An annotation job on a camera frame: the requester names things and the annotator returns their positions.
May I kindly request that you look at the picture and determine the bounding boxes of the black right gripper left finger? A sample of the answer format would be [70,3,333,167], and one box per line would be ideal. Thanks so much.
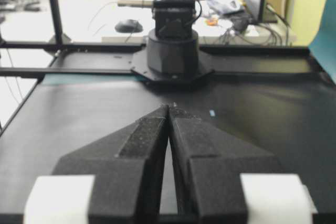
[24,105,169,223]

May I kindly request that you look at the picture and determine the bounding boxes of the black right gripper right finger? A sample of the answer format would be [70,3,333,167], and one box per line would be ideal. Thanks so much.
[169,107,313,223]

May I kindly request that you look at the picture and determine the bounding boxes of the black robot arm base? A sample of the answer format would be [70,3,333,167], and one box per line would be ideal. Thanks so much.
[131,0,201,76]

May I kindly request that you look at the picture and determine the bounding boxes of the small blue tape mark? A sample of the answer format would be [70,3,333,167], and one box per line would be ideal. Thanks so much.
[209,110,215,117]

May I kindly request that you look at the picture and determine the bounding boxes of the black octagonal mounting plate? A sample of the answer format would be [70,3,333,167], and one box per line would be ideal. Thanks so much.
[130,49,215,84]

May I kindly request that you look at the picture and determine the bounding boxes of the black computer mouse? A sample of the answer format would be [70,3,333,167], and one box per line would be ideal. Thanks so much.
[114,19,143,33]

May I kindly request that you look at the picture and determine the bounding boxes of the teal backdrop sheet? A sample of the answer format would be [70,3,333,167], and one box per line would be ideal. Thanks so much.
[309,0,335,83]

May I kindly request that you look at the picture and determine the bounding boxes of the white background desk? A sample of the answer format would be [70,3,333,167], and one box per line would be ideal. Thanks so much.
[101,0,299,45]

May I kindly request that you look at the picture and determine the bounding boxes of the black aluminium frame rails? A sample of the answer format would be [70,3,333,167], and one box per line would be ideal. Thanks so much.
[0,0,336,135]

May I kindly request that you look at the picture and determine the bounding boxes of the bundle of black cables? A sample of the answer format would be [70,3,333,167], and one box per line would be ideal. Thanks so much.
[214,3,292,47]

